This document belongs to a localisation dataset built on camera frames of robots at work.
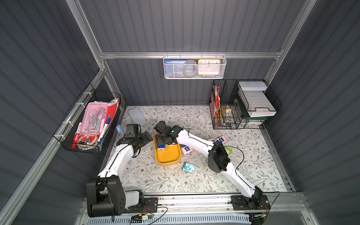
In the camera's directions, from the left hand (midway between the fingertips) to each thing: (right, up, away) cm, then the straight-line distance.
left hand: (144, 139), depth 87 cm
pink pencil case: (-22, +12, -16) cm, 30 cm away
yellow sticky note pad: (+62, +20, +29) cm, 71 cm away
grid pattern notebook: (+75, +24, +7) cm, 79 cm away
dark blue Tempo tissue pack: (+10, -6, +6) cm, 13 cm away
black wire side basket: (-27, +7, -25) cm, 38 cm away
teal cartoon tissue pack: (+28, -17, -3) cm, 33 cm away
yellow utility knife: (+54, +17, +25) cm, 62 cm away
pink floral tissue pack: (+27, -7, +4) cm, 28 cm away
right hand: (+10, 0, +6) cm, 12 cm away
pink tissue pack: (+52, -1, +9) cm, 53 cm away
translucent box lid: (-13, +16, +25) cm, 32 cm away
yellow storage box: (+17, -11, +4) cm, 21 cm away
